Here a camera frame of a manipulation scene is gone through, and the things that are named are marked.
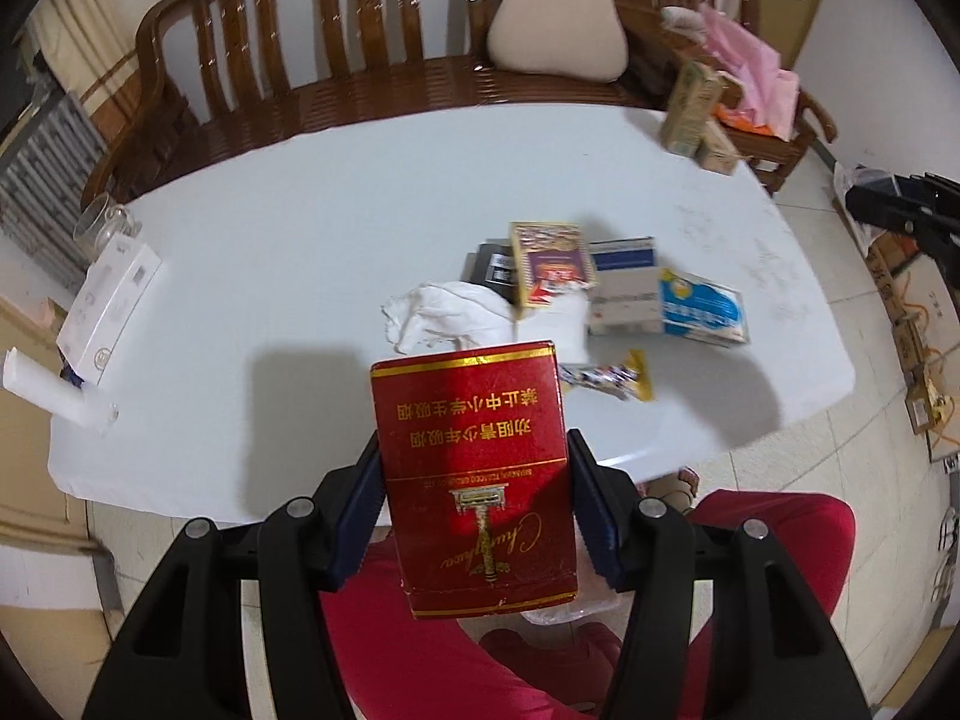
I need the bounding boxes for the white blue medicine box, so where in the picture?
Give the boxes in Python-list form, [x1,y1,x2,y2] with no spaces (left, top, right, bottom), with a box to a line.
[587,238,662,335]

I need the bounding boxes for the red cigarette box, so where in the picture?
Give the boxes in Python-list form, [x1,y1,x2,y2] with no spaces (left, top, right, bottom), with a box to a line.
[370,341,578,619]

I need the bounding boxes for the purple gold playing card box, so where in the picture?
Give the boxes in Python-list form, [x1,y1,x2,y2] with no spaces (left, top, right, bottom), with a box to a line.
[509,221,597,309]

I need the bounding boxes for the cardboard boxes on floor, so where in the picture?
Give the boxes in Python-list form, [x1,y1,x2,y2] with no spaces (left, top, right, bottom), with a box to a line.
[866,232,958,473]

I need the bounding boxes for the wooden armchair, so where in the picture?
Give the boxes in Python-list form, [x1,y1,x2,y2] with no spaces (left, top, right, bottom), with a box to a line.
[617,5,838,195]

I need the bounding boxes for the pink plastic bag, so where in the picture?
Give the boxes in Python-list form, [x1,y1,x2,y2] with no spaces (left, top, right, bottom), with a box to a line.
[698,4,800,142]

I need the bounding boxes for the small tan carton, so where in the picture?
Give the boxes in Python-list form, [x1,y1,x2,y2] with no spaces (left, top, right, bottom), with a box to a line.
[695,119,742,176]

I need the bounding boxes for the person's red trousers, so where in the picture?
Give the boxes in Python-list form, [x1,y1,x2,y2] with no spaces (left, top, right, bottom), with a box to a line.
[320,489,856,718]

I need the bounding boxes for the blue cartoon medicine box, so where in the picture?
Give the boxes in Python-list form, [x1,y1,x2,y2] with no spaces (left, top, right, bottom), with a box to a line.
[659,268,750,348]

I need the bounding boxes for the green tan upright carton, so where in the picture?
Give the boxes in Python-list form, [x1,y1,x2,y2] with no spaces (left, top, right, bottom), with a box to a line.
[659,62,724,158]

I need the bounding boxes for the white paper roll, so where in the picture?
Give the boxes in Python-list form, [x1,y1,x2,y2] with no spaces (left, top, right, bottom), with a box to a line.
[2,348,119,434]

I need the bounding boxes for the colourful snack wrapper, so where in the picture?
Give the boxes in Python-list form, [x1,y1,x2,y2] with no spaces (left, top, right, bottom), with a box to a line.
[558,349,656,401]

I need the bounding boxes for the white flat box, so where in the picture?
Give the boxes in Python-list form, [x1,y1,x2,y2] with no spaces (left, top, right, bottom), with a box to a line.
[57,234,161,383]

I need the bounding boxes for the beige cushion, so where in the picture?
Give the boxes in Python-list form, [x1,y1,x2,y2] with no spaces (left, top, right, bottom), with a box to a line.
[487,0,628,83]

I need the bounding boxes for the black small box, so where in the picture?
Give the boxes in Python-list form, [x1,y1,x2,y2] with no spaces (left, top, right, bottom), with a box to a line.
[462,241,519,305]

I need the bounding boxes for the crumpled white tissue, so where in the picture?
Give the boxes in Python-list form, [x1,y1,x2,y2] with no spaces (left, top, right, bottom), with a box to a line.
[381,281,589,364]

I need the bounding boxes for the glass jar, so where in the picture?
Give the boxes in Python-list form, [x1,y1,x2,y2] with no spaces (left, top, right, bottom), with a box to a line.
[73,192,142,263]

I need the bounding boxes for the white radiator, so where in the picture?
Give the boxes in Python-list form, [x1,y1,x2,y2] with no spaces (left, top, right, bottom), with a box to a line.
[2,93,106,293]

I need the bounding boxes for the wooden bench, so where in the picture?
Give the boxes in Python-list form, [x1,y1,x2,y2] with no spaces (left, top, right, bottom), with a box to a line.
[79,0,760,205]

